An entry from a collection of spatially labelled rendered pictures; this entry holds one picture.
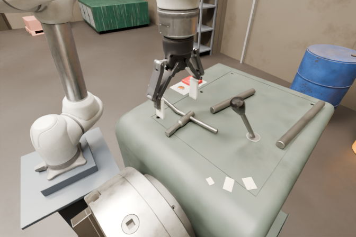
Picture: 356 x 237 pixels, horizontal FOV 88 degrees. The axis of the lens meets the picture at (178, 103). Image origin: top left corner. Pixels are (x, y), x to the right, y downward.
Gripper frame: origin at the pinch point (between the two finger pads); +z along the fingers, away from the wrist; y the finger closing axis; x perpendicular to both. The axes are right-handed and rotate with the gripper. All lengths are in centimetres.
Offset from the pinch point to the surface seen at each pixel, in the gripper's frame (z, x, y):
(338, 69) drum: 53, 23, -210
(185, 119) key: 2.4, 4.7, 1.7
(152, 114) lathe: 4.3, -5.8, 5.4
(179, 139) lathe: 4.5, 7.6, 6.7
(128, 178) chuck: 7.3, 6.0, 22.2
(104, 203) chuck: 6.7, 7.9, 29.1
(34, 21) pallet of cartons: 94, -659, -70
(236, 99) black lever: -10.2, 17.5, -0.3
